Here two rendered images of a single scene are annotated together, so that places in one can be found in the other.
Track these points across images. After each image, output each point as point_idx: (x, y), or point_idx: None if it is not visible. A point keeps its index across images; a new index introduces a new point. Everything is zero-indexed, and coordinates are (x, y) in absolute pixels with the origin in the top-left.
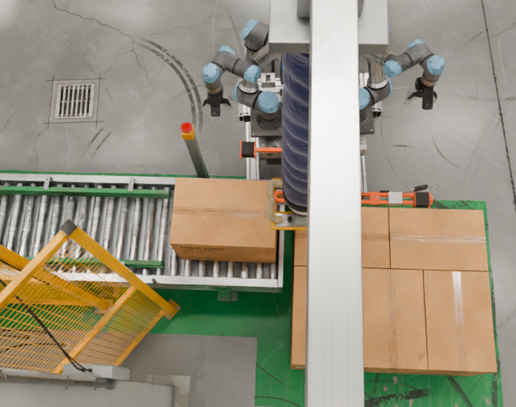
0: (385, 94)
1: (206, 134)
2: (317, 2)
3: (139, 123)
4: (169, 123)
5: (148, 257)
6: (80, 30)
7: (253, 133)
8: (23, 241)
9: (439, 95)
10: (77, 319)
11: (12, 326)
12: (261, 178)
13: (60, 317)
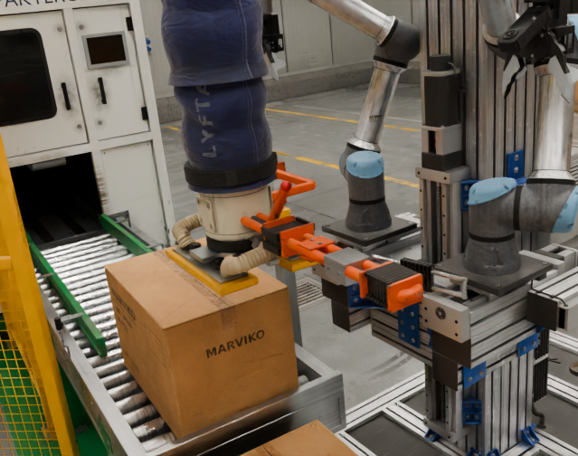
0: (552, 204)
1: (374, 384)
2: None
3: (325, 337)
4: (351, 353)
5: (110, 343)
6: None
7: (327, 224)
8: (79, 275)
9: None
10: (25, 420)
11: None
12: (356, 431)
13: (22, 407)
